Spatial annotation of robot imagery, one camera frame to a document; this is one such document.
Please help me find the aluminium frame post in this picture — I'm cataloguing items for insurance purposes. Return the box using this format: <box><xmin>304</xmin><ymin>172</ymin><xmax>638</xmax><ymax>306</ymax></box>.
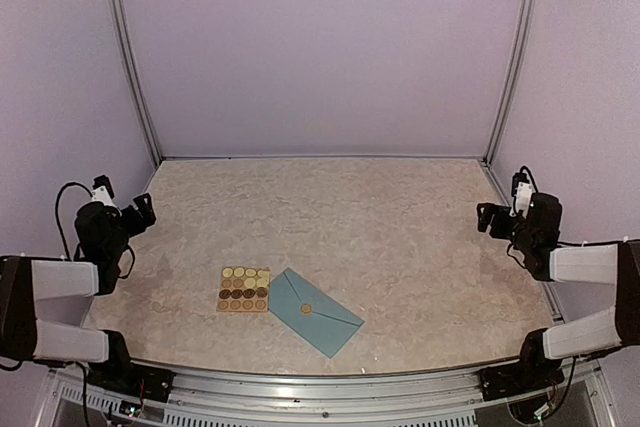
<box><xmin>483</xmin><ymin>0</ymin><xmax>536</xmax><ymax>169</ymax></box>
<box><xmin>108</xmin><ymin>0</ymin><xmax>164</xmax><ymax>168</ymax></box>

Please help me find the teal blue envelope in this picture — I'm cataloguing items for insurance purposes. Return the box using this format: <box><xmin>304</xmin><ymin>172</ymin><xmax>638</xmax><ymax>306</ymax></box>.
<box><xmin>269</xmin><ymin>269</ymin><xmax>364</xmax><ymax>358</ymax></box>

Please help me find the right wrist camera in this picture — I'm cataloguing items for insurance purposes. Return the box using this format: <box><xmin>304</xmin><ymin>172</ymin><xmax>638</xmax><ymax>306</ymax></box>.
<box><xmin>510</xmin><ymin>165</ymin><xmax>538</xmax><ymax>218</ymax></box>

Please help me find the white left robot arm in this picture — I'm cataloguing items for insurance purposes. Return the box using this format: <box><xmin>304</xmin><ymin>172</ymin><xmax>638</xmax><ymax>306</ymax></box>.
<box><xmin>1</xmin><ymin>188</ymin><xmax>156</xmax><ymax>392</ymax></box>

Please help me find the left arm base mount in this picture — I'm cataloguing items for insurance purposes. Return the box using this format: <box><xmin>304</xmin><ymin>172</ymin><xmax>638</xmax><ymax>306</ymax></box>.
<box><xmin>87</xmin><ymin>330</ymin><xmax>175</xmax><ymax>403</ymax></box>

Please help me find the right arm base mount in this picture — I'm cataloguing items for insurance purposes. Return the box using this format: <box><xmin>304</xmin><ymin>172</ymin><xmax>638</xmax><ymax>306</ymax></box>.
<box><xmin>478</xmin><ymin>329</ymin><xmax>565</xmax><ymax>401</ymax></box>

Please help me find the aluminium front rail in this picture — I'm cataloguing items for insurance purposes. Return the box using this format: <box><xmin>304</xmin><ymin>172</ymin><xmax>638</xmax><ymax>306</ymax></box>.
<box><xmin>47</xmin><ymin>341</ymin><xmax>601</xmax><ymax>427</ymax></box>

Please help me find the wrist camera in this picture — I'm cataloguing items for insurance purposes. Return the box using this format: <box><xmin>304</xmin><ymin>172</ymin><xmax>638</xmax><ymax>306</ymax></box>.
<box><xmin>91</xmin><ymin>175</ymin><xmax>118</xmax><ymax>209</ymax></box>
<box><xmin>510</xmin><ymin>165</ymin><xmax>538</xmax><ymax>218</ymax></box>

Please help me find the round sticker seal sheet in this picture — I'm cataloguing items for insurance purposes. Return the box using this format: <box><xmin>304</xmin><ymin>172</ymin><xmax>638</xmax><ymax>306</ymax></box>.
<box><xmin>216</xmin><ymin>266</ymin><xmax>271</xmax><ymax>313</ymax></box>

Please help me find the right aluminium frame post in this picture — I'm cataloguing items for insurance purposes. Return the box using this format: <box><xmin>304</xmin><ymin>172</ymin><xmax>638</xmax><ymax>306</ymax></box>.
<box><xmin>483</xmin><ymin>0</ymin><xmax>536</xmax><ymax>169</ymax></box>

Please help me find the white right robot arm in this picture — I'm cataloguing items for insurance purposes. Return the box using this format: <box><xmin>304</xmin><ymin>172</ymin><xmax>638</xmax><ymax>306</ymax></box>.
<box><xmin>476</xmin><ymin>191</ymin><xmax>639</xmax><ymax>391</ymax></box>

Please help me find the left camera black cable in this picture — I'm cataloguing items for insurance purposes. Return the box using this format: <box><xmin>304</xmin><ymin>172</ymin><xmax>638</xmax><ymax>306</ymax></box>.
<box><xmin>53</xmin><ymin>181</ymin><xmax>96</xmax><ymax>261</ymax></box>

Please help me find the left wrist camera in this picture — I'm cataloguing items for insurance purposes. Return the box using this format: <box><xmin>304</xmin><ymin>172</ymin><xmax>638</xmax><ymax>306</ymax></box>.
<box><xmin>91</xmin><ymin>175</ymin><xmax>118</xmax><ymax>209</ymax></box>

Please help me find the left aluminium frame post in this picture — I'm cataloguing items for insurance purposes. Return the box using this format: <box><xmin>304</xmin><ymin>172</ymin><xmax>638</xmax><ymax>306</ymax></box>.
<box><xmin>108</xmin><ymin>0</ymin><xmax>164</xmax><ymax>168</ymax></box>

